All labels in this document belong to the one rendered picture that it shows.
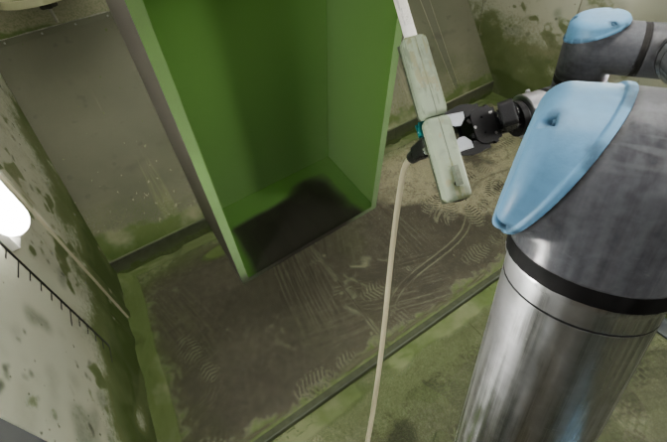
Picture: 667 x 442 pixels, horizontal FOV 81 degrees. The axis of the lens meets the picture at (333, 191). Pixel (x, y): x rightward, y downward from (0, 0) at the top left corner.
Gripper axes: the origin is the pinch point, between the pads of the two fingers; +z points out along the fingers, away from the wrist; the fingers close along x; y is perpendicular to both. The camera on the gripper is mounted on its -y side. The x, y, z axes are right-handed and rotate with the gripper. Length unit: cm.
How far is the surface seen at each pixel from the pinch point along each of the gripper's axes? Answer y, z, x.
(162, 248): 143, 101, -1
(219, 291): 125, 73, -29
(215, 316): 116, 76, -38
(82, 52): 118, 106, 99
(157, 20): 26, 49, 50
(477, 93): 192, -119, 49
